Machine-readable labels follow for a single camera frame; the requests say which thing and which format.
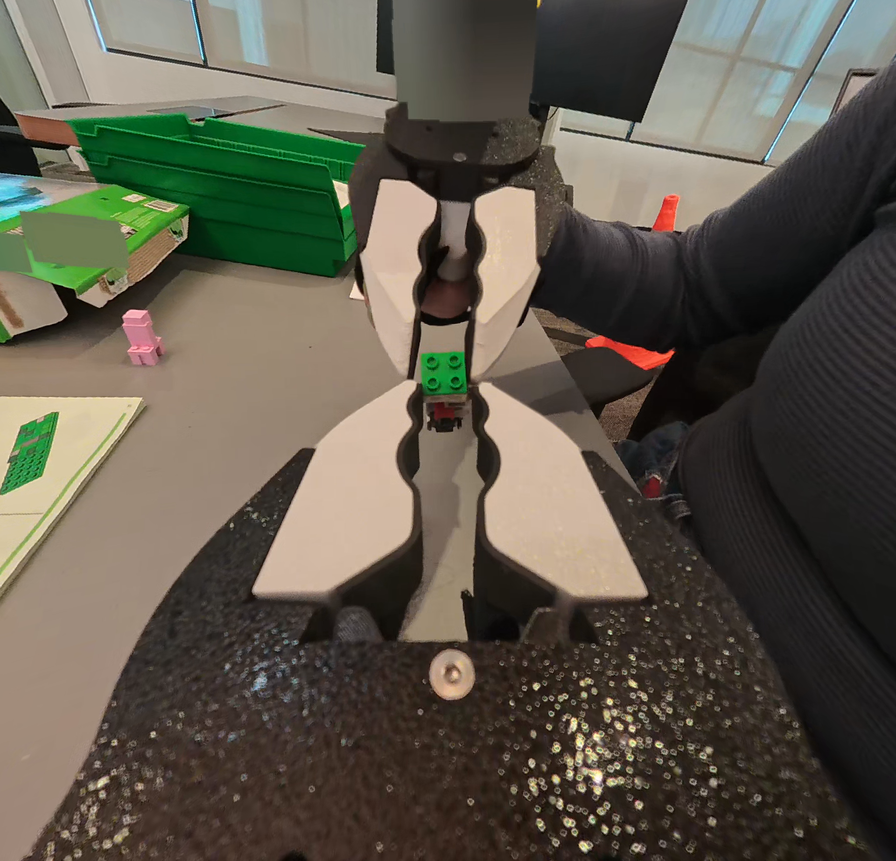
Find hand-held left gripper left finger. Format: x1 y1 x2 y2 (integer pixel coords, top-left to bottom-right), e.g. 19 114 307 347
251 383 427 641

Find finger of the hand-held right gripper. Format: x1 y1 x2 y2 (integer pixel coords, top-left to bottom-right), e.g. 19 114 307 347
465 183 546 382
358 177 443 380

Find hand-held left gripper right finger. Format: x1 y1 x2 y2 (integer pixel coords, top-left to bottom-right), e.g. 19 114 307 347
462 381 650 641

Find green and red brick build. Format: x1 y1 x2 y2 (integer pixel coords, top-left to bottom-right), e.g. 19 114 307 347
420 351 469 434

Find person's right forearm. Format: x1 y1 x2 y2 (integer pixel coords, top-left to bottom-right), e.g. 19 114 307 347
535 63 896 359

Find grey desk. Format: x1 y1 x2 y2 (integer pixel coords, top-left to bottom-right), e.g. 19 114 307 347
0 248 640 861

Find person's right hand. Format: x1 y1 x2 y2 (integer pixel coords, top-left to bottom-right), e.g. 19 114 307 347
426 276 478 323

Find person's legs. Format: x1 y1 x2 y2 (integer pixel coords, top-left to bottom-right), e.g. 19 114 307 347
616 420 693 520

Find green plastic bin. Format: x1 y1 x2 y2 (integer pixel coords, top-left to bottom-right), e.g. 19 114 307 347
68 113 367 280

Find black monitor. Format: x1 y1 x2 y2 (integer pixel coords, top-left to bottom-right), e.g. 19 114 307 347
377 0 703 124

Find person's torso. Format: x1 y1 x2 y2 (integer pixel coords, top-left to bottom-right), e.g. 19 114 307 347
675 196 896 837

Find white-framed window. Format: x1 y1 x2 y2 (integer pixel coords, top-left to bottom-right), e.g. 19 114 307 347
76 0 384 84
629 0 882 167

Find pink pig brick figure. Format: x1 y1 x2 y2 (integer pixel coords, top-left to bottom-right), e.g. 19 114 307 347
122 308 166 367

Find green instruction booklet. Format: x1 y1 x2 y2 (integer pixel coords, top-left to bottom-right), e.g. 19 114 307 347
0 395 147 597

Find green cardboard box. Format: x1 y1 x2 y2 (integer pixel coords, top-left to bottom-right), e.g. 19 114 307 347
0 172 191 344

